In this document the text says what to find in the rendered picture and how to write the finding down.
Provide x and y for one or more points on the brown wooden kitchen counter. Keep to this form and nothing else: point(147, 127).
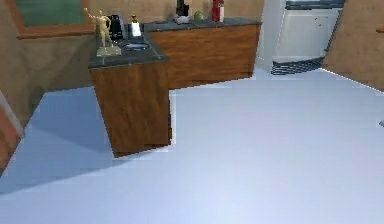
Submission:
point(136, 103)

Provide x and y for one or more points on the dark metal sink basin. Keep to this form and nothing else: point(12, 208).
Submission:
point(136, 46)

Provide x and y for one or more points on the green round vegetable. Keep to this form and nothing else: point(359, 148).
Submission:
point(198, 16)

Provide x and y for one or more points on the white soap bottle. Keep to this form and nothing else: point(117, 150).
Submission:
point(135, 27)

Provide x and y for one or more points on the black kitchen appliance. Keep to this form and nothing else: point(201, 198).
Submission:
point(182, 10)

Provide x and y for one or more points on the red bottle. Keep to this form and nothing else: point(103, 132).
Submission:
point(217, 10)

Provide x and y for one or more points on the black coffee machine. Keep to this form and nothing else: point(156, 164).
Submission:
point(115, 27)

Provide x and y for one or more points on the golden human figure statue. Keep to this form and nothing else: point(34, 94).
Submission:
point(104, 31)

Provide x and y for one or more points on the white fridge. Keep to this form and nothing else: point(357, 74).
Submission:
point(300, 36)

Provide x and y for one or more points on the wooden framed window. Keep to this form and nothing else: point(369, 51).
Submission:
point(50, 13)

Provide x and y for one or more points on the brown wooden cabinet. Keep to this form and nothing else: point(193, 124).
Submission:
point(6, 136)

